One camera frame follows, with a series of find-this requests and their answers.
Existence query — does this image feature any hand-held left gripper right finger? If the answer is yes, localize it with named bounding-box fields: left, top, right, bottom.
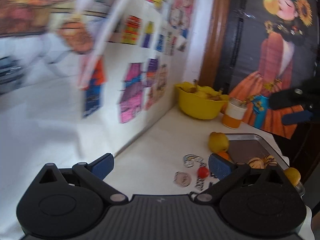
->
left=194, top=153, right=285, bottom=204

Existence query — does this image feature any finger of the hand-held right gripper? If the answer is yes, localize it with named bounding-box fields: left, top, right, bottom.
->
left=269, top=87, right=313, bottom=111
left=282, top=111, right=315, bottom=126

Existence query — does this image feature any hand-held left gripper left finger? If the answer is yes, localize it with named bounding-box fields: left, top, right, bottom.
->
left=37, top=153, right=128, bottom=204

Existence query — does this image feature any metal baking tray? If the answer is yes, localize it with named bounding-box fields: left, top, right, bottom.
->
left=225, top=133, right=305, bottom=197

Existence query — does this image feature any large striped pepino melon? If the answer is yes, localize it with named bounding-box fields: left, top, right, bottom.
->
left=248, top=157, right=265, bottom=168

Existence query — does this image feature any small striped pepino melon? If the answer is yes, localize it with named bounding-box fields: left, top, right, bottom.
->
left=264, top=154, right=278, bottom=167

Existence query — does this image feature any large yellow lemon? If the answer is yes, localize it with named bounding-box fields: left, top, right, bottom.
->
left=284, top=167, right=301, bottom=186

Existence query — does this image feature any small orange tangerine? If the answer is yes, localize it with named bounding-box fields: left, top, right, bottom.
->
left=216, top=151, right=233, bottom=162

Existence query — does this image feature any small yellow pear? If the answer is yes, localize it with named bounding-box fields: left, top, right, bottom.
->
left=209, top=132, right=230, bottom=153

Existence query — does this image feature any girl in orange dress poster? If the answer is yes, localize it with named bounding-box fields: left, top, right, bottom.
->
left=229, top=0, right=318, bottom=139

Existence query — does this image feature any white and orange jar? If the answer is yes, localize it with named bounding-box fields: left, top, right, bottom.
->
left=222, top=97, right=248, bottom=129

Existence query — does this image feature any yellow plastic bowl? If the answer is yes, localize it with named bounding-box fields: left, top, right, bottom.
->
left=174, top=82, right=230, bottom=120

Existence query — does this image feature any pile of yellow pears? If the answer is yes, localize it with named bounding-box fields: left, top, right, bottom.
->
left=180, top=79, right=229, bottom=101

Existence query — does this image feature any coloured houses drawing paper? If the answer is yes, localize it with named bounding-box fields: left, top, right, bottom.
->
left=80, top=0, right=190, bottom=124

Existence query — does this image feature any pink girl drawing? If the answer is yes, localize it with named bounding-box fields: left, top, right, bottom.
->
left=167, top=0, right=198, bottom=53

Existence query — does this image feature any large coloured line drawing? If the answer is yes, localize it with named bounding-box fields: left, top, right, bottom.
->
left=0, top=0, right=118, bottom=55

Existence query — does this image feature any brown wooden frame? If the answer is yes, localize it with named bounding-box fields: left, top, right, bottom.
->
left=200, top=0, right=320, bottom=180

